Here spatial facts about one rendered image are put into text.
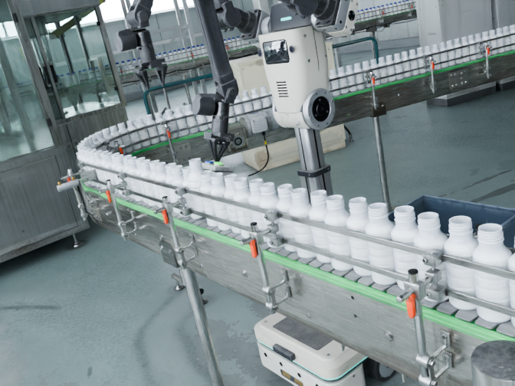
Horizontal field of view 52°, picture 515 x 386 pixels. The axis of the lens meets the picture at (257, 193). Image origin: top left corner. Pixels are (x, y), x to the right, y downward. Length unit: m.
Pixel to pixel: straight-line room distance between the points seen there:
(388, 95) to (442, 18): 3.78
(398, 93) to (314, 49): 1.71
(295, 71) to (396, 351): 1.18
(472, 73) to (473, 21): 3.63
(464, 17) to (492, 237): 6.69
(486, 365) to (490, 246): 0.64
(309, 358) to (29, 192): 3.05
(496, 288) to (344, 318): 0.39
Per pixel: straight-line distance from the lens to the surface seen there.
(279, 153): 5.80
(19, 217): 4.67
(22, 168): 4.62
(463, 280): 0.99
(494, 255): 0.94
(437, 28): 7.35
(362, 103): 3.54
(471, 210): 1.63
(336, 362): 2.19
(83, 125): 6.75
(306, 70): 2.01
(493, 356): 0.31
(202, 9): 1.68
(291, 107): 2.06
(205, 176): 1.54
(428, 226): 0.99
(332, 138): 6.05
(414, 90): 3.75
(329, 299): 1.22
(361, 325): 1.19
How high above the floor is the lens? 1.55
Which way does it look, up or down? 18 degrees down
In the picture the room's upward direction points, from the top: 12 degrees counter-clockwise
